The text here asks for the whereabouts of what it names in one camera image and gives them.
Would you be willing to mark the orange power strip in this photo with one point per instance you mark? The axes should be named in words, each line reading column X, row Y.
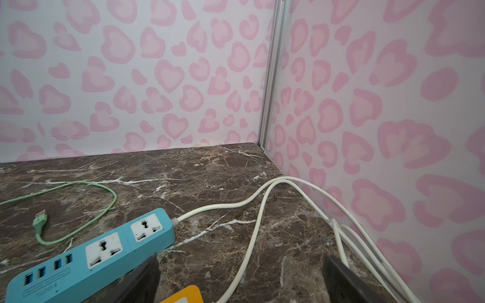
column 190, row 294

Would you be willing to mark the blue power strip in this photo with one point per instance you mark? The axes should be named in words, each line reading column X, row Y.
column 81, row 272

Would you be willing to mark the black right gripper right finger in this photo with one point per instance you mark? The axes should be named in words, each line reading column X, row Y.
column 343, row 285

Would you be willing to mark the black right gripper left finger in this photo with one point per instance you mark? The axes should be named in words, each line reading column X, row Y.
column 139, row 285

